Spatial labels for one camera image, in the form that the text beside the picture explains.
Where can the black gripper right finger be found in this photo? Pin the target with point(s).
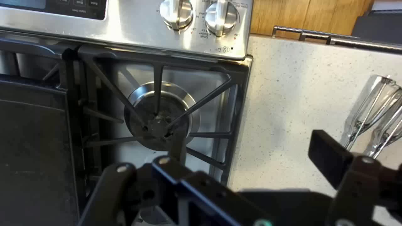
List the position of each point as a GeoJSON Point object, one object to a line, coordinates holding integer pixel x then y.
{"type": "Point", "coordinates": [361, 182]}

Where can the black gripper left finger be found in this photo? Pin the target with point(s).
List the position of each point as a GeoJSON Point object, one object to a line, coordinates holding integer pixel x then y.
{"type": "Point", "coordinates": [123, 192]}

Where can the silver ice cream scoop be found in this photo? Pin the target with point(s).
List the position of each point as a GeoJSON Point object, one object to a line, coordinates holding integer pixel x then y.
{"type": "Point", "coordinates": [377, 97]}
{"type": "Point", "coordinates": [387, 132]}

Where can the black cast iron grate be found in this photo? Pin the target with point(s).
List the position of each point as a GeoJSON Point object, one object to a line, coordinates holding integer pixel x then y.
{"type": "Point", "coordinates": [68, 109]}

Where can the round gas burner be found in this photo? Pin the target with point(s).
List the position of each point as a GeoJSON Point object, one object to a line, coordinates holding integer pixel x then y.
{"type": "Point", "coordinates": [173, 102]}

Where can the black griddle plate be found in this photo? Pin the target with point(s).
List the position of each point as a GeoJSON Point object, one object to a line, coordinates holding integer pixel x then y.
{"type": "Point", "coordinates": [36, 173]}

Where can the stainless steel gas stove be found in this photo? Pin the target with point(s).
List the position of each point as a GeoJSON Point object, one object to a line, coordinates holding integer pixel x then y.
{"type": "Point", "coordinates": [133, 24]}

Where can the left silver stove knob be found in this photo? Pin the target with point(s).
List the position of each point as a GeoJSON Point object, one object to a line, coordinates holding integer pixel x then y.
{"type": "Point", "coordinates": [177, 14]}

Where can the silver stove knob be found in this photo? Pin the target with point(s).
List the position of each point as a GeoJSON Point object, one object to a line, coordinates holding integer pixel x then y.
{"type": "Point", "coordinates": [177, 14]}
{"type": "Point", "coordinates": [221, 17]}

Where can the right silver stove knob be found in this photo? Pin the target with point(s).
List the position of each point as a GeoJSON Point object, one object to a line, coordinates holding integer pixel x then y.
{"type": "Point", "coordinates": [221, 17]}

